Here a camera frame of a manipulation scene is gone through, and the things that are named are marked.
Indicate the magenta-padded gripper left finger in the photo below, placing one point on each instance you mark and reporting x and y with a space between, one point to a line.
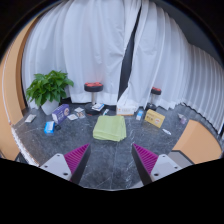
65 165

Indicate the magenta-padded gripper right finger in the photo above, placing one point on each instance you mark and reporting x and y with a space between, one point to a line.
156 166

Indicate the light green folded towel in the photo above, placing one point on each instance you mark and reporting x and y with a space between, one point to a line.
110 128

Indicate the small white sachet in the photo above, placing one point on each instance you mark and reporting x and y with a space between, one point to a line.
166 131

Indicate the small black round object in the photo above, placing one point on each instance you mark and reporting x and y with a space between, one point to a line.
57 127

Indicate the blue and white box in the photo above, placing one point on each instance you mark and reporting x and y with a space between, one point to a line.
49 127

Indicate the yellow cardboard box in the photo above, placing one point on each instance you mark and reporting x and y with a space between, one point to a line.
154 118

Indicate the white orange-printed flat packet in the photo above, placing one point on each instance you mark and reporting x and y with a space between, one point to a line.
72 117

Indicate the purple cardboard box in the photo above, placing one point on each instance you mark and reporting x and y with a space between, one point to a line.
60 114

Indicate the pill blister pack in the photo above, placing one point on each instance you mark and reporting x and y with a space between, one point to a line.
81 115

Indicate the small pale plastic packet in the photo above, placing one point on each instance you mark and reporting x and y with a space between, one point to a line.
182 119

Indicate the small blue white carton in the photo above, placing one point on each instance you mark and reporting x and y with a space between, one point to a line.
139 115

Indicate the small white wrapped packet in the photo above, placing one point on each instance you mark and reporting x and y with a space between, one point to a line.
30 118

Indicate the white and orange box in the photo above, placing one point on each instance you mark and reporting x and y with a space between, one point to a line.
126 110

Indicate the white tube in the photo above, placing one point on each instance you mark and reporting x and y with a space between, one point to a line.
105 112

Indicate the stack of white booklets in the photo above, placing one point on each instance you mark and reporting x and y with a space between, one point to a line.
98 107

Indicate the black red-topped bar stool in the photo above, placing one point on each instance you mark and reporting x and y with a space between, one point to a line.
93 87
156 90

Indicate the green plant in white pot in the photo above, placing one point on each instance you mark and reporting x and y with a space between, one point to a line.
48 86

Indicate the white curtain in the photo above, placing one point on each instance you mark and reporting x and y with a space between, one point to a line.
86 43
166 56

